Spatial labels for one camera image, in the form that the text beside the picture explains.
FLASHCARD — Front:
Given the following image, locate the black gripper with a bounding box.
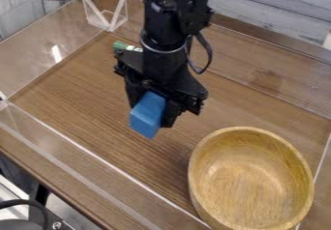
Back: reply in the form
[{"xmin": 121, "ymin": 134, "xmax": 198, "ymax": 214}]
[{"xmin": 114, "ymin": 49, "xmax": 208, "ymax": 128}]

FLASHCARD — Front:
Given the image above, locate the blue rectangular block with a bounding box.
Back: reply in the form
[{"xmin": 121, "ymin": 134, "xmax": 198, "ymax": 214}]
[{"xmin": 129, "ymin": 92, "xmax": 166, "ymax": 138}]

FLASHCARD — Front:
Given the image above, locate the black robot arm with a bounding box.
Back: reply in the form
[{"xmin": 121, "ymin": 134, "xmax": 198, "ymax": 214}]
[{"xmin": 114, "ymin": 0, "xmax": 213, "ymax": 128}]

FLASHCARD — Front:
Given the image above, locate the brown wooden bowl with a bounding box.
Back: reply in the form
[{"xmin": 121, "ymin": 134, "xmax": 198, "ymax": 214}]
[{"xmin": 188, "ymin": 127, "xmax": 314, "ymax": 230}]

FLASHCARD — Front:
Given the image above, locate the green white marker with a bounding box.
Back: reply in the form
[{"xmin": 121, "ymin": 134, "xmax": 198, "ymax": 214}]
[{"xmin": 113, "ymin": 41, "xmax": 142, "ymax": 52}]

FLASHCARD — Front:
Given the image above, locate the black table leg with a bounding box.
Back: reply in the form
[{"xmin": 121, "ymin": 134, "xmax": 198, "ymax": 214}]
[{"xmin": 35, "ymin": 184, "xmax": 51, "ymax": 206}]

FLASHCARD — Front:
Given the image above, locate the clear acrylic tray wall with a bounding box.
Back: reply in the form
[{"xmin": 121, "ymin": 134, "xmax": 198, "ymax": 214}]
[{"xmin": 0, "ymin": 1, "xmax": 331, "ymax": 230}]

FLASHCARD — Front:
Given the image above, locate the black cable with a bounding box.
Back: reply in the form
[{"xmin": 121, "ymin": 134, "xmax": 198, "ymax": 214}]
[{"xmin": 0, "ymin": 198, "xmax": 50, "ymax": 230}]

